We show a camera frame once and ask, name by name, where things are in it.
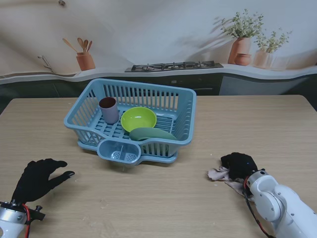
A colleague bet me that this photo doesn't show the red black right arm cable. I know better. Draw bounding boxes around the red black right arm cable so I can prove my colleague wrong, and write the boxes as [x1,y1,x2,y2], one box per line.
[242,178,275,238]

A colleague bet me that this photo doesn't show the printed kitchen backdrop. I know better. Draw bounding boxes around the printed kitchen backdrop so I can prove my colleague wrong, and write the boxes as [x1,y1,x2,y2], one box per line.
[0,0,317,115]

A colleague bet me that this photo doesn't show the beige wiping cloth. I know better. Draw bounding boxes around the beige wiping cloth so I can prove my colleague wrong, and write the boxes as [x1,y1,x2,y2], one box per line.
[207,166,255,202]

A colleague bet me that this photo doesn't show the pale green plate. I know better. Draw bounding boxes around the pale green plate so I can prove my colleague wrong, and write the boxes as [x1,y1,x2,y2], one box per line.
[129,127,178,157]

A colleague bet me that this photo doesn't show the lime green bowl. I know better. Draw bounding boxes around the lime green bowl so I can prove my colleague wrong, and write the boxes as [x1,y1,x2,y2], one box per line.
[120,107,158,133]

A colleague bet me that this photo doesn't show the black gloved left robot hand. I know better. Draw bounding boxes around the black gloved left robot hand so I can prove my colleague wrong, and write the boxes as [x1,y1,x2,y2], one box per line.
[11,158,75,204]

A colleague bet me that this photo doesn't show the red black arm cable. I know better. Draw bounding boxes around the red black arm cable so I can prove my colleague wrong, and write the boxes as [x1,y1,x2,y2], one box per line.
[242,178,275,238]
[23,203,32,238]

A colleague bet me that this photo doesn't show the red black left arm cable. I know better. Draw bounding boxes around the red black left arm cable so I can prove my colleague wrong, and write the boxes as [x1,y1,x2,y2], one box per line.
[23,203,32,238]

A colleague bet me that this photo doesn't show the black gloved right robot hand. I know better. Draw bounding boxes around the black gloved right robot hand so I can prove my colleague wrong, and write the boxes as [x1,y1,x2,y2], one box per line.
[220,152,259,183]

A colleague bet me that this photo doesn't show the blue plastic dish rack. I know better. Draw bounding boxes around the blue plastic dish rack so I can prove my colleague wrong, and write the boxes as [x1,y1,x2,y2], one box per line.
[63,78,197,166]

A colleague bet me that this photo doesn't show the purple plastic cup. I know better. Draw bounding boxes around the purple plastic cup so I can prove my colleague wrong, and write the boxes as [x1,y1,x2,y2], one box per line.
[99,97,120,124]

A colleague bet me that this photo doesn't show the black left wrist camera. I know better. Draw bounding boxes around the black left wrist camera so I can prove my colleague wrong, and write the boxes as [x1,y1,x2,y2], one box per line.
[29,205,47,222]

